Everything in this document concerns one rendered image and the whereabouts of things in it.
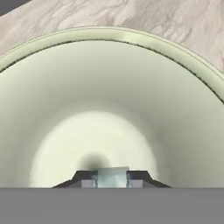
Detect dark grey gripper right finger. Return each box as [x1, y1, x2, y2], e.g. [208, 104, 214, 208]
[126, 170, 173, 189]

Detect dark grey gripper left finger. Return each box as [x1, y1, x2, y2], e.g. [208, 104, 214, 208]
[52, 170, 99, 189]

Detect pale blue ice cube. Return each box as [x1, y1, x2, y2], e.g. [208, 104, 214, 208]
[96, 166, 130, 189]

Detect pale green bowl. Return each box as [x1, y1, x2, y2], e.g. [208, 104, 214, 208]
[0, 25, 224, 189]

